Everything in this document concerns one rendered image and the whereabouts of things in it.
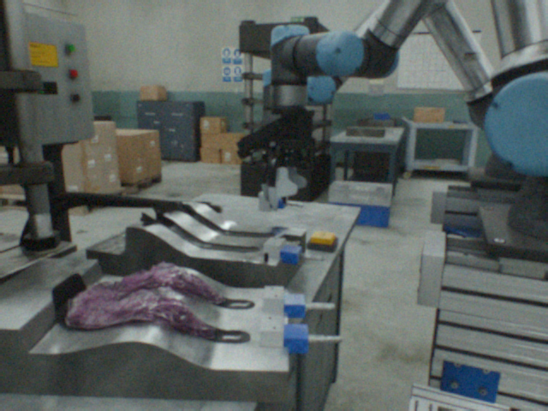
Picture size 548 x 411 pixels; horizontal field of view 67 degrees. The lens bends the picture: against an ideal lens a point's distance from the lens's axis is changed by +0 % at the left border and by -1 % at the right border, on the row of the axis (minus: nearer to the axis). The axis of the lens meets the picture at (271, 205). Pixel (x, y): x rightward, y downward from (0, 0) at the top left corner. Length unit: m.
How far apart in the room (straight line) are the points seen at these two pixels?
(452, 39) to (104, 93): 8.75
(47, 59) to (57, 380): 1.08
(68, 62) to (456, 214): 1.31
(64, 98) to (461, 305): 1.34
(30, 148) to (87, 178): 3.45
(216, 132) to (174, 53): 1.81
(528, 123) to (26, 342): 0.72
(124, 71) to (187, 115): 1.94
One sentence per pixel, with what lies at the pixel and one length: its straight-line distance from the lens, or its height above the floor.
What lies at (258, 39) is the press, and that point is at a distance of 5.06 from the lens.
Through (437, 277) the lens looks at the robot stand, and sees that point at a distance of 0.72.
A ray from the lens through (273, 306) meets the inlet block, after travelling 0.77.
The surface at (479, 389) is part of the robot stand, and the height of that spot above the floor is 0.75.
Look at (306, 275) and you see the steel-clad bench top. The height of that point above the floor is 0.80.
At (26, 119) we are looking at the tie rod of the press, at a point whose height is 1.16.
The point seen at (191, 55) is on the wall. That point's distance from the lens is 8.46.
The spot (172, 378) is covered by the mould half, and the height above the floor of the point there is 0.84.
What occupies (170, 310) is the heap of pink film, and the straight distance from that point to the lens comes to 0.69.
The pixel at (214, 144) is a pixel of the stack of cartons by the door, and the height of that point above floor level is 0.36.
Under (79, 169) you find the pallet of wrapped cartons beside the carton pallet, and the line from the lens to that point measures 4.76.
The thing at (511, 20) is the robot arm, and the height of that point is 1.32.
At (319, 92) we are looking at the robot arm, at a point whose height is 1.24.
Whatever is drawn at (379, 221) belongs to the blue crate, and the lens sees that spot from 4.19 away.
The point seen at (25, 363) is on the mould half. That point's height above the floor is 0.85.
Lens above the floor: 1.23
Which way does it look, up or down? 15 degrees down
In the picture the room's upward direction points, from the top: 1 degrees clockwise
